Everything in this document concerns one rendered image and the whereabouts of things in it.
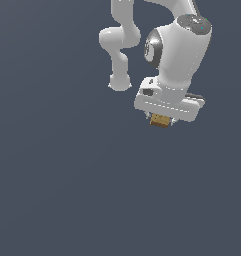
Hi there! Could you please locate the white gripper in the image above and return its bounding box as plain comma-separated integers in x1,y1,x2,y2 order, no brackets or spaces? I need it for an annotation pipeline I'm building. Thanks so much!
133,76,206,127

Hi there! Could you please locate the small brown wooden cube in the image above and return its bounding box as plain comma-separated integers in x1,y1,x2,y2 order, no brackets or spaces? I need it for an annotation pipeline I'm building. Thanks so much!
149,113,171,129

